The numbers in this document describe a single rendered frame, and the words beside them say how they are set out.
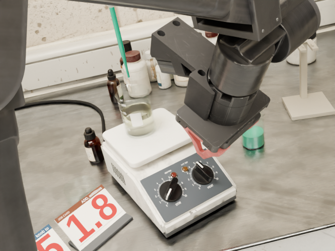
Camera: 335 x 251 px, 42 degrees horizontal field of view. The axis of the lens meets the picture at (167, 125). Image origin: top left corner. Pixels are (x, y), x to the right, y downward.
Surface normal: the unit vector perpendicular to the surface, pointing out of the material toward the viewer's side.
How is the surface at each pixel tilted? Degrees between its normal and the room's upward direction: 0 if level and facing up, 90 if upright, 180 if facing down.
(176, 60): 98
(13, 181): 96
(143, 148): 0
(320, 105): 0
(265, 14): 90
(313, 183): 0
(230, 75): 104
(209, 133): 30
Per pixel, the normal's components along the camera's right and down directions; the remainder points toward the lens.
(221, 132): 0.09, -0.54
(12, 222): 0.71, 0.27
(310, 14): 0.51, -0.05
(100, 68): 0.16, 0.49
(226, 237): -0.16, -0.84
